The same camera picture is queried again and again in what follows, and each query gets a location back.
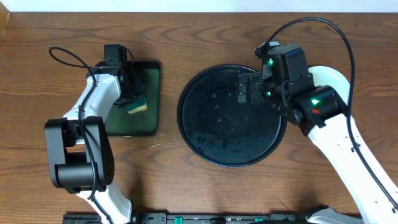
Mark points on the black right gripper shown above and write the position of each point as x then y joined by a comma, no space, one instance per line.
249,88

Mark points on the green and yellow sponge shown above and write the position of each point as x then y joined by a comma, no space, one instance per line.
138,104

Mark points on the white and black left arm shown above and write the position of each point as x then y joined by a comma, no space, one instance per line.
79,153

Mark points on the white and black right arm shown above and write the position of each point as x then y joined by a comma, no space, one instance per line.
333,140

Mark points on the black rectangular tray green liquid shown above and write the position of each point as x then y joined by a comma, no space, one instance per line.
120,123

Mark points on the black round tray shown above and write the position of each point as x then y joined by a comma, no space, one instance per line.
218,128

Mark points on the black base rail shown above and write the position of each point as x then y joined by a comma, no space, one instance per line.
162,218

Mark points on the mint green plate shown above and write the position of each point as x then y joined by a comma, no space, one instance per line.
323,75

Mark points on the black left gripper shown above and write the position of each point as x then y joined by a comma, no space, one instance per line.
129,90

